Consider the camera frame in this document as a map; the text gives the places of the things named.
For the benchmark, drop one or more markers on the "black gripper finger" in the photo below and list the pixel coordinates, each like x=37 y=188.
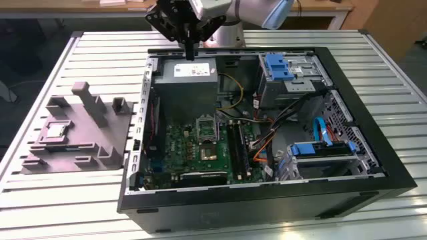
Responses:
x=209 y=27
x=153 y=17

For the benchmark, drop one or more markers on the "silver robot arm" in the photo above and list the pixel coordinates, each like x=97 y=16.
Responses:
x=240 y=15

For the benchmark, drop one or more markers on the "black RAM slot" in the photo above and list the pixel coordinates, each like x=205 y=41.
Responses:
x=236 y=150

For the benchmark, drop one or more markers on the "blue RAM stick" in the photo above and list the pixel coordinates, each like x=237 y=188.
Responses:
x=245 y=160
x=66 y=149

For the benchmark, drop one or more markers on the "green motherboard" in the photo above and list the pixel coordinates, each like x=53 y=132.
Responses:
x=176 y=150

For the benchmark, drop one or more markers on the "metal locking lever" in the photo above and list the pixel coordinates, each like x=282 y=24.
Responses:
x=216 y=131

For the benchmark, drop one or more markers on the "wooden desk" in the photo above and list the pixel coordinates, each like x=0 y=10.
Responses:
x=82 y=10

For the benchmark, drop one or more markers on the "small white box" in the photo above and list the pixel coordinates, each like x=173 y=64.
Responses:
x=113 y=2

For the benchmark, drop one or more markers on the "black graphics card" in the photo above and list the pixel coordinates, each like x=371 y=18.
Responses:
x=202 y=176

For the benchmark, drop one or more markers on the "grey power supply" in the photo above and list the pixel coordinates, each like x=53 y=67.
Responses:
x=186 y=95

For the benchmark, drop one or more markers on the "CPU socket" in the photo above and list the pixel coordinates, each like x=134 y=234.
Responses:
x=209 y=153

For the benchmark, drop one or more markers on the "silver CPU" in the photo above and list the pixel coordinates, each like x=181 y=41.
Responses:
x=56 y=130

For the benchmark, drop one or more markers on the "metal drive cage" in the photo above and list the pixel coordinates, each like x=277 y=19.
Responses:
x=333 y=165
x=300 y=85

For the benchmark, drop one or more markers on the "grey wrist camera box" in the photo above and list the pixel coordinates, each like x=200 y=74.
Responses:
x=206 y=8

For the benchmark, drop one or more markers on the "blue disk carrier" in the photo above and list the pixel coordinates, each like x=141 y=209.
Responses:
x=302 y=149
x=276 y=65

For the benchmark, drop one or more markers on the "black office chair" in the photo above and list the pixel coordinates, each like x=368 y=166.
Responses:
x=20 y=45

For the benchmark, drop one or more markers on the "black PC case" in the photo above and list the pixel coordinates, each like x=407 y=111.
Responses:
x=233 y=207

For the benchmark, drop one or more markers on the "wooden cabinet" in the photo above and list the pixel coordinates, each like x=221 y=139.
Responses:
x=393 y=25

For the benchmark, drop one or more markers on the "grey parts rack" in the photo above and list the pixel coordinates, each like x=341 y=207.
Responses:
x=86 y=140

